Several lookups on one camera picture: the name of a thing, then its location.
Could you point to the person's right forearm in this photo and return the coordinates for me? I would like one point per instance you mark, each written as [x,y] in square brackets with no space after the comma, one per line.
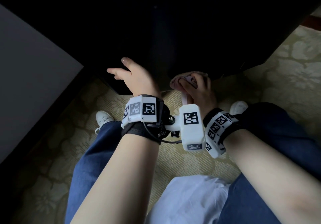
[278,178]

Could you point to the white fabric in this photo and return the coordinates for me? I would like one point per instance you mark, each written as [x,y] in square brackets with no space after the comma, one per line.
[190,201]

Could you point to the person's right hand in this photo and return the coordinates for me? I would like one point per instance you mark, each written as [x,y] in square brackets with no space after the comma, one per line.
[203,93]

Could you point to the wrist marker band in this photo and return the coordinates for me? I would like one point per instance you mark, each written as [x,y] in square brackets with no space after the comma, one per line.
[220,126]
[143,116]

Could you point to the pink cleaning cloth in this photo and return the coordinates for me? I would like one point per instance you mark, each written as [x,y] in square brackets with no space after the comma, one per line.
[180,79]

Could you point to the left wrist marker band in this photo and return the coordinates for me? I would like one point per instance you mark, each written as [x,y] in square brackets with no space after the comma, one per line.
[143,116]

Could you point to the person's left hand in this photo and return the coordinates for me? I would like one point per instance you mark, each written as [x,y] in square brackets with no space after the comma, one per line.
[136,79]

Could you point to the black office chair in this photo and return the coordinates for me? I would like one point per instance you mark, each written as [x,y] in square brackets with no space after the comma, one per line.
[175,30]

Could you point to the white shoe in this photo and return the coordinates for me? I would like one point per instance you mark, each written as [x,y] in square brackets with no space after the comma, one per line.
[102,121]
[238,107]

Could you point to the blue trousers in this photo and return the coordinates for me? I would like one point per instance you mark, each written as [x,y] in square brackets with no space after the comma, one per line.
[275,131]

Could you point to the right wrist marker band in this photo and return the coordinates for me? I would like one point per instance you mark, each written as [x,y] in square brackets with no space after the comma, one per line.
[220,126]

